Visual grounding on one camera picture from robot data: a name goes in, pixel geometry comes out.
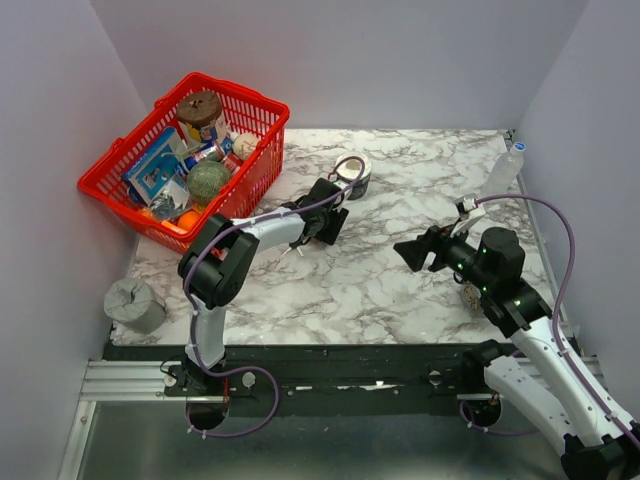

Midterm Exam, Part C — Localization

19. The cream ball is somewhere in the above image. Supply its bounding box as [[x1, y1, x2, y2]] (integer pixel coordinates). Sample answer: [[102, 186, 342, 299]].
[[231, 132, 259, 161]]

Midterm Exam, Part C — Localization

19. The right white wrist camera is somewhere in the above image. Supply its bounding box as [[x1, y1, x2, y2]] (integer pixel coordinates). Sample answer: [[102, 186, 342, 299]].
[[450, 196, 486, 237]]

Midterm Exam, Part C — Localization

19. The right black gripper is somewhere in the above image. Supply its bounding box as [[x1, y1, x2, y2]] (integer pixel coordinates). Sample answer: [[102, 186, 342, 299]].
[[393, 217, 495, 292]]

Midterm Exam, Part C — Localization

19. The aluminium frame rail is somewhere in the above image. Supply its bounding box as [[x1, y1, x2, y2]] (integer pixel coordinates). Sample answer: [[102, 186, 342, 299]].
[[57, 357, 191, 480]]

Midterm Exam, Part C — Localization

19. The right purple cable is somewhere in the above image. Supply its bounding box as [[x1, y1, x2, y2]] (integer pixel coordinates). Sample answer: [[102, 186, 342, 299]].
[[459, 193, 640, 451]]

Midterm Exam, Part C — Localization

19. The red plastic basket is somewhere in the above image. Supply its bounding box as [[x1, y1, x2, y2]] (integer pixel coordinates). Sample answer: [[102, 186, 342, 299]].
[[77, 72, 290, 253]]

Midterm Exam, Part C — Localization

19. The purple cable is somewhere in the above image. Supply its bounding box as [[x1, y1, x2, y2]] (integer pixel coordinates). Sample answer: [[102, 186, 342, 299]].
[[182, 157, 366, 441], [459, 193, 640, 451]]

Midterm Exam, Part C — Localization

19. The clear plastic water bottle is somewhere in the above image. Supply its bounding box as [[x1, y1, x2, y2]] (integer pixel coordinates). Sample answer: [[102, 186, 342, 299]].
[[480, 142, 526, 198]]

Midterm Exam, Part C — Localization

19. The green netted melon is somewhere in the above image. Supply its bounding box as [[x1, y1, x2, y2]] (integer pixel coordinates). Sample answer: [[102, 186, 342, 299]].
[[187, 161, 232, 207]]

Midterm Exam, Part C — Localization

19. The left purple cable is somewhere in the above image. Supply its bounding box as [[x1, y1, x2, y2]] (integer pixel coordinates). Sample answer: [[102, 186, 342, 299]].
[[182, 157, 366, 441]]

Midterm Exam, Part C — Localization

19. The blue white box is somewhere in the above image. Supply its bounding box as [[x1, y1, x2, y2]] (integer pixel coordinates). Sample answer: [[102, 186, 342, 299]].
[[121, 127, 183, 206]]

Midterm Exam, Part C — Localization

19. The black wrapped tissue roll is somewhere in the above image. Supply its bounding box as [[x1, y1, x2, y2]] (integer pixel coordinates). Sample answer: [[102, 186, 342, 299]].
[[331, 152, 372, 201]]

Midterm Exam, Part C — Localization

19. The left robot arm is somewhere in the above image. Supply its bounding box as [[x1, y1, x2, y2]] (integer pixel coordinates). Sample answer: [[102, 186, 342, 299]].
[[178, 178, 353, 395]]

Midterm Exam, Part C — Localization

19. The black-headed key bunch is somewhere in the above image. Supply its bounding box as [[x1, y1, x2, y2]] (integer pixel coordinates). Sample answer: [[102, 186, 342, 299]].
[[281, 241, 307, 257]]

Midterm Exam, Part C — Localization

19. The orange fruit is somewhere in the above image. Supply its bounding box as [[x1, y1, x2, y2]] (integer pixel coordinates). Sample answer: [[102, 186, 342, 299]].
[[176, 209, 201, 232]]

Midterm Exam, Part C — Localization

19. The brown round lid container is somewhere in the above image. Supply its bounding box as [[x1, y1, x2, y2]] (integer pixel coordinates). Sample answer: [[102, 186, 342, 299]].
[[176, 90, 222, 128]]

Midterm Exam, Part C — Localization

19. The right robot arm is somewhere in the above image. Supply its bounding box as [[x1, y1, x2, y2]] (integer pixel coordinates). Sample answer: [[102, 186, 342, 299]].
[[394, 226, 639, 479]]

